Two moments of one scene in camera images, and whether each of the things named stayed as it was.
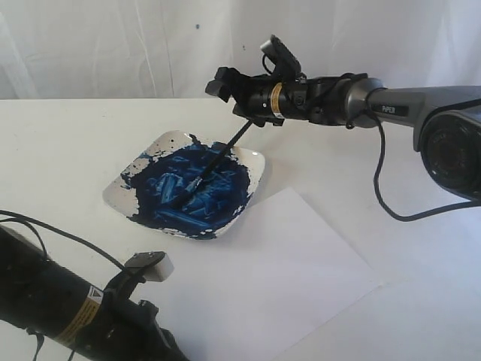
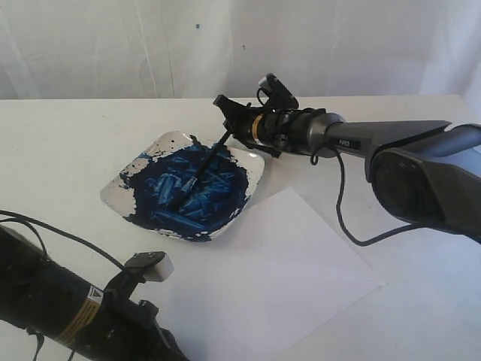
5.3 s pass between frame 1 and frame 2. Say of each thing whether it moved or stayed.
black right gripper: moved
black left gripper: stayed
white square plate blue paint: stayed
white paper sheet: stayed
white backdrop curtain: stayed
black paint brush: moved
